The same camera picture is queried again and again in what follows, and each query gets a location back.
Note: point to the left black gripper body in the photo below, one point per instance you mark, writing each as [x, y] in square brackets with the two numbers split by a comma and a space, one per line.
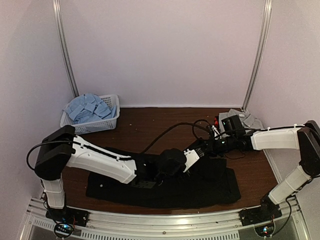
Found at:
[161, 180]

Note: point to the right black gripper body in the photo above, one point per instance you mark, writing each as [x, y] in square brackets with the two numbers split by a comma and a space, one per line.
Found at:
[220, 148]

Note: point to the black long sleeve shirt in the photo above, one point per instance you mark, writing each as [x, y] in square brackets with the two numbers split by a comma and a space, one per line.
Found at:
[207, 183]

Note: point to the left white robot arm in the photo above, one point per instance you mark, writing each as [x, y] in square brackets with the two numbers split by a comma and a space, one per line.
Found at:
[64, 148]

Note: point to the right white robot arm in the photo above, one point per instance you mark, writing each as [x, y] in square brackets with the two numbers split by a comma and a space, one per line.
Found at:
[294, 151]

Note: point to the grey folded button shirt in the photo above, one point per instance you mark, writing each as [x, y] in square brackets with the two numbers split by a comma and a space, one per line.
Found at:
[247, 119]

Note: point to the red black plaid shirt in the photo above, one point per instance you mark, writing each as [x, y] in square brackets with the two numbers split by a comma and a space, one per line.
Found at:
[216, 122]

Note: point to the white plastic basket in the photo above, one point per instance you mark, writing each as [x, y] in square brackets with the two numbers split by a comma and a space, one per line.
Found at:
[91, 127]

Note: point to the light blue shirt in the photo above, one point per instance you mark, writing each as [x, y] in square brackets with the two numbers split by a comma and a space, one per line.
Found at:
[89, 108]

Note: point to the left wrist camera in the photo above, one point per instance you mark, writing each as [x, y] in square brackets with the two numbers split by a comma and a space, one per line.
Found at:
[192, 156]

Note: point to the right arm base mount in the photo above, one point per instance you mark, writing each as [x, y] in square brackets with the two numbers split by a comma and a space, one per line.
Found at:
[262, 217]

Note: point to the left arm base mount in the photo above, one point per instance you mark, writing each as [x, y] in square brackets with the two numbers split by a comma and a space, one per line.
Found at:
[66, 220]

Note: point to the right aluminium frame post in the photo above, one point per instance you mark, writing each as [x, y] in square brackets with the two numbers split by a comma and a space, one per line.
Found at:
[263, 36]

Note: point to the aluminium frame post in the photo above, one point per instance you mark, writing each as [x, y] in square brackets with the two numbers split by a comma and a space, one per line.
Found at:
[64, 47]
[263, 36]

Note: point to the left aluminium frame post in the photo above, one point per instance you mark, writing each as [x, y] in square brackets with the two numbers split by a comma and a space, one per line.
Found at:
[64, 47]

